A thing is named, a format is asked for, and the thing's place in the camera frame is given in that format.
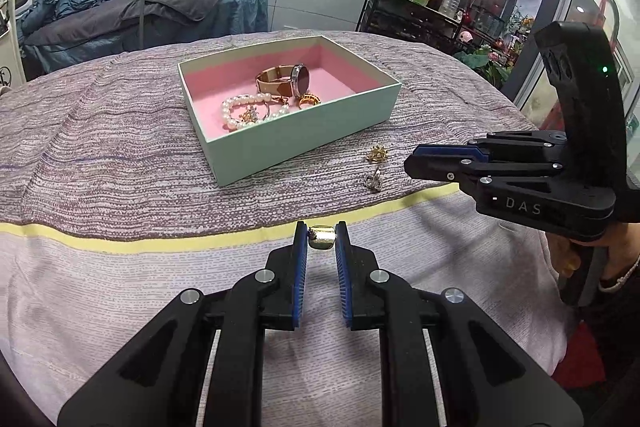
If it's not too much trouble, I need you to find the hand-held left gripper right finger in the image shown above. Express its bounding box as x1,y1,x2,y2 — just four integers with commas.
334,221,585,427

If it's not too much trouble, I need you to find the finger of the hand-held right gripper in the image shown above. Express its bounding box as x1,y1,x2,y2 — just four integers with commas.
414,131,567,160
403,155,567,186

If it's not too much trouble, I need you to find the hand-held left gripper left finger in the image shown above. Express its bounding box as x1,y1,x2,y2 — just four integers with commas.
57,221,308,427

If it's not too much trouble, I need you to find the gold ring with dark stone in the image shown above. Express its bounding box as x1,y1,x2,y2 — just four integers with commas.
308,225,335,251

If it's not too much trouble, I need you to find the green box with pink lining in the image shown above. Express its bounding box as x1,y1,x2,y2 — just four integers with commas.
177,35,403,188

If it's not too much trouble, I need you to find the rose gold wrist watch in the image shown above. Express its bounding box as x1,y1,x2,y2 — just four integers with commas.
256,64,311,100

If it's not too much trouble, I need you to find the white pearl bracelet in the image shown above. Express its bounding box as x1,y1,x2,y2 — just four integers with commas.
221,93,291,132

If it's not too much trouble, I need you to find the person's right hand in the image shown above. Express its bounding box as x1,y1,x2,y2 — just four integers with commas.
547,222,640,281

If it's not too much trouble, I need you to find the green potted plant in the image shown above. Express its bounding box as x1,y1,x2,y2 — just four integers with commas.
452,46,512,88

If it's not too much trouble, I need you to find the black storage rack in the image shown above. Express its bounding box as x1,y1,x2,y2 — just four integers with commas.
355,0,467,54

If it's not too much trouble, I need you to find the massage bed with dark cover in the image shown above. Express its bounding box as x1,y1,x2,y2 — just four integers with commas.
19,0,271,74

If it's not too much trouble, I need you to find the crumpled blue blanket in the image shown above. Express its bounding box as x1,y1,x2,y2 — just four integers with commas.
16,0,117,36

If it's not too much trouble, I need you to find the white beauty machine with screen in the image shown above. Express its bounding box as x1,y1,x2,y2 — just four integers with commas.
0,0,27,88

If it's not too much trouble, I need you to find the white bead wrist bracelet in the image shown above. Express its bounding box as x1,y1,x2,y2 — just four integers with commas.
598,256,640,293

